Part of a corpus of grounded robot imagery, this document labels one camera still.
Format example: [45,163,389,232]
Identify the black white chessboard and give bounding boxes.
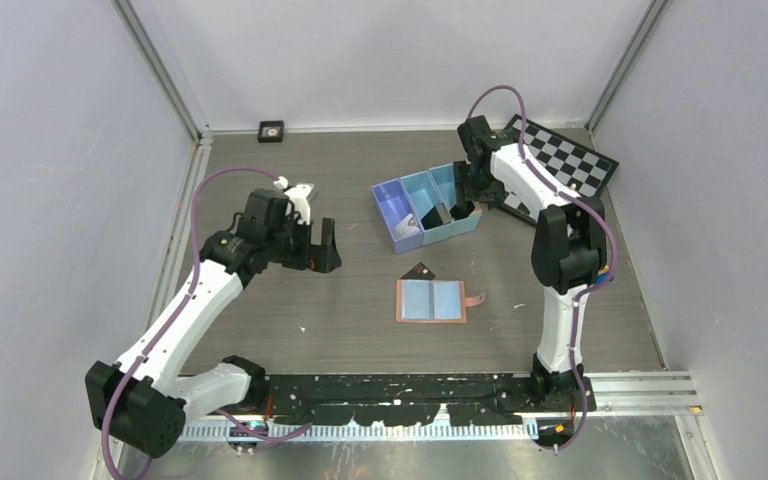
[488,114,620,226]

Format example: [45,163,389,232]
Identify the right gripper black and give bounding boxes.
[454,159,506,210]

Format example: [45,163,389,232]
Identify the blue yellow toy car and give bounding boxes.
[597,265,615,284]

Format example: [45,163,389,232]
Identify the aluminium rail frame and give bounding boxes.
[95,372,707,458]

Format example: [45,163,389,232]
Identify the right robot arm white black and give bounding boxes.
[454,116,616,411]

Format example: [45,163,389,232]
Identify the light blue bin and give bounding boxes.
[400,171,450,246]
[429,164,482,236]

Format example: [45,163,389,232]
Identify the silver card purple bin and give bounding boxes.
[392,215,422,241]

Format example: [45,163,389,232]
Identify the black card right bin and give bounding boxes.
[450,202,476,221]

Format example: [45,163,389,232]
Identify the right light blue bin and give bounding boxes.
[429,164,482,236]

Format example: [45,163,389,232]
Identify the brown leather card holder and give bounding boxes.
[395,279,486,324]

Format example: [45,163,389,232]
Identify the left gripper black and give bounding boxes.
[266,214,340,273]

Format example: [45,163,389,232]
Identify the small black square device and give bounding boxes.
[257,120,285,143]

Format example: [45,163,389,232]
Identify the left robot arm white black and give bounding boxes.
[85,183,342,459]

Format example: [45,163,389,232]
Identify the middle light blue bin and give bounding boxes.
[400,171,450,246]

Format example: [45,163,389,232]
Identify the purple plastic bin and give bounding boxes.
[371,179,423,254]

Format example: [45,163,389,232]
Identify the black card bin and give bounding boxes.
[421,203,452,231]
[450,202,476,221]

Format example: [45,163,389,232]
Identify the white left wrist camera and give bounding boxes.
[273,176,317,225]

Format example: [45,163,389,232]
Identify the black credit card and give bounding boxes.
[401,262,436,280]

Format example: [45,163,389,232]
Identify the black card middle bin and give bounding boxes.
[421,203,452,231]

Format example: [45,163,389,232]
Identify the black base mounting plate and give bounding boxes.
[201,372,597,429]

